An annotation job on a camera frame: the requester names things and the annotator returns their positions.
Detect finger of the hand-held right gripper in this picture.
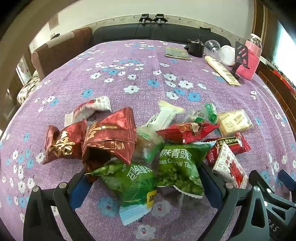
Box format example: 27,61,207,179
249,170,296,210
279,169,296,186

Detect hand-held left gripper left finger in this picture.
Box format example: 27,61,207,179
23,167,97,241

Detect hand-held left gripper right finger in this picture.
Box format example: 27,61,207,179
198,161,271,241

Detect white packet red picture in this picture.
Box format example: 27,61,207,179
212,141,248,189

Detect green pea packet white text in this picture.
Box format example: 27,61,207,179
155,140,216,200

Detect small dark red packet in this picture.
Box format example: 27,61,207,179
204,132,251,165

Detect dark red packet gold character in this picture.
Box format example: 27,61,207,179
42,119,87,165

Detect green pea packet yellow label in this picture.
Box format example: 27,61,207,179
85,160,158,226

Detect large dark red foil packet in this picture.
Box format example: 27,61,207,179
81,107,137,172

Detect red packet cartoon figure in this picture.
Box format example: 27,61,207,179
156,122,220,144

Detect cream cracker packet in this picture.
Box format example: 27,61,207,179
218,109,254,138

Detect small green clear packet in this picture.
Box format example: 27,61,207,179
185,103,219,124

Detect clear packet green edges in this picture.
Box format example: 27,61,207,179
134,130,165,163

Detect white snack packet red print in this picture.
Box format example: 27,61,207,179
64,96,112,127

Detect long white snack packet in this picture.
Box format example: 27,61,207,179
137,100,185,139

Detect wooden cabinet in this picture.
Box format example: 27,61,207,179
255,56,296,116

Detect floral seat cushion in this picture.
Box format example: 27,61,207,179
17,70,41,107

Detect cream tube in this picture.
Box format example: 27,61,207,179
205,56,241,86

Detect bottle with pink knitted sleeve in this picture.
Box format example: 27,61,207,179
236,33,263,80

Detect purple floral tablecloth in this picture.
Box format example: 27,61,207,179
0,40,296,241

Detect black phone stand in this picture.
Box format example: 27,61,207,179
231,41,250,84

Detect olive green pouch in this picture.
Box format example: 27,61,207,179
165,47,193,61

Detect brown chair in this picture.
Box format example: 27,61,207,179
31,27,93,80

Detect black container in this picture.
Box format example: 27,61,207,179
184,39,206,58

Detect clear glass cup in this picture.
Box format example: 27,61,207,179
205,40,226,59

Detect dark sofa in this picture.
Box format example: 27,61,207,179
92,23,232,47

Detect wall sticker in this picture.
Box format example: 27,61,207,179
48,14,60,30

